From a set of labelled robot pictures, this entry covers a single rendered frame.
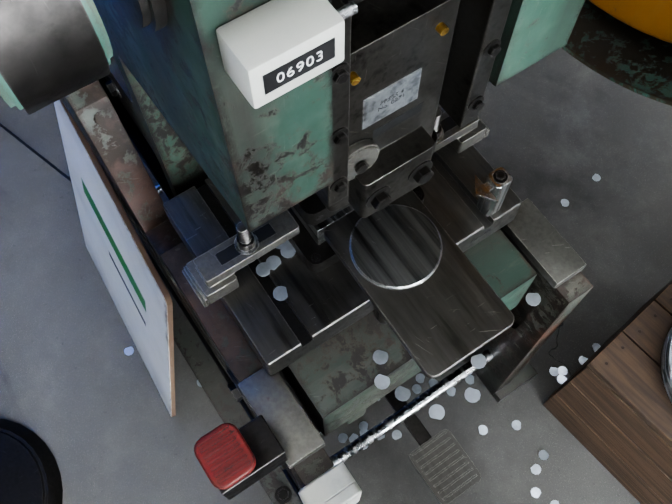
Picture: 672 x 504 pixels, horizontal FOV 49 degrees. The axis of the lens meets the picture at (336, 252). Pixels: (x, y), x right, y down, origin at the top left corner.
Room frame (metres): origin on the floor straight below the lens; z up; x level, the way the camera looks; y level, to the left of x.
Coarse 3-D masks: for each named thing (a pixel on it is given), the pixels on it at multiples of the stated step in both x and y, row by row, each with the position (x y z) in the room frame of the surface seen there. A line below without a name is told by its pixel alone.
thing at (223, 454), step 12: (216, 432) 0.17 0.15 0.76; (228, 432) 0.17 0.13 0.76; (204, 444) 0.15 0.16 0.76; (216, 444) 0.15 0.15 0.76; (228, 444) 0.15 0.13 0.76; (240, 444) 0.15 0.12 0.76; (204, 456) 0.14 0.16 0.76; (216, 456) 0.14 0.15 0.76; (228, 456) 0.14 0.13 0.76; (240, 456) 0.14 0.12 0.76; (252, 456) 0.14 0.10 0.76; (204, 468) 0.13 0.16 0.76; (216, 468) 0.13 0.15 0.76; (228, 468) 0.13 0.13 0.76; (240, 468) 0.12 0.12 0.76; (252, 468) 0.13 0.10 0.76; (216, 480) 0.11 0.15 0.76; (228, 480) 0.11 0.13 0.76
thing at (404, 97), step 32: (352, 0) 0.47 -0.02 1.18; (384, 0) 0.48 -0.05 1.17; (416, 0) 0.48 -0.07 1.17; (448, 0) 0.48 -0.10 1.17; (352, 32) 0.44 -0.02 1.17; (384, 32) 0.44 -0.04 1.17; (416, 32) 0.46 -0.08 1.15; (448, 32) 0.48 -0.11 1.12; (352, 64) 0.42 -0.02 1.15; (384, 64) 0.44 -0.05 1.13; (416, 64) 0.46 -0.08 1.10; (352, 96) 0.42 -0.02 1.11; (384, 96) 0.44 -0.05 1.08; (416, 96) 0.46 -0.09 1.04; (352, 128) 0.42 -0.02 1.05; (384, 128) 0.44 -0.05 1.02; (416, 128) 0.47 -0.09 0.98; (352, 160) 0.40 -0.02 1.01; (384, 160) 0.43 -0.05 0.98; (416, 160) 0.43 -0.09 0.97; (352, 192) 0.41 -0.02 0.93; (384, 192) 0.40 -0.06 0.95
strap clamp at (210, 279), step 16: (240, 224) 0.43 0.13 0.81; (272, 224) 0.46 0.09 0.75; (288, 224) 0.46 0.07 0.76; (240, 240) 0.42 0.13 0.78; (256, 240) 0.43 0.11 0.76; (272, 240) 0.43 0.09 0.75; (208, 256) 0.41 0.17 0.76; (224, 256) 0.41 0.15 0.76; (240, 256) 0.41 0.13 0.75; (256, 256) 0.41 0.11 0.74; (192, 272) 0.39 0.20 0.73; (208, 272) 0.38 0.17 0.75; (224, 272) 0.38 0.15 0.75; (192, 288) 0.38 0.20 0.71; (208, 288) 0.37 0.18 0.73; (224, 288) 0.37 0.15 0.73; (208, 304) 0.35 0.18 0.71
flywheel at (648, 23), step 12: (600, 0) 0.64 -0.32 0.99; (612, 0) 0.63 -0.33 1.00; (624, 0) 0.62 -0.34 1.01; (636, 0) 0.60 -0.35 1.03; (648, 0) 0.59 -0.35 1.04; (660, 0) 0.58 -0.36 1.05; (612, 12) 0.62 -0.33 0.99; (624, 12) 0.61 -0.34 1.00; (636, 12) 0.60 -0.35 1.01; (648, 12) 0.59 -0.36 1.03; (660, 12) 0.58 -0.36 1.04; (636, 24) 0.59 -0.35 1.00; (648, 24) 0.58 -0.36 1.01; (660, 24) 0.57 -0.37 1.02; (660, 36) 0.57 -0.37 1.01
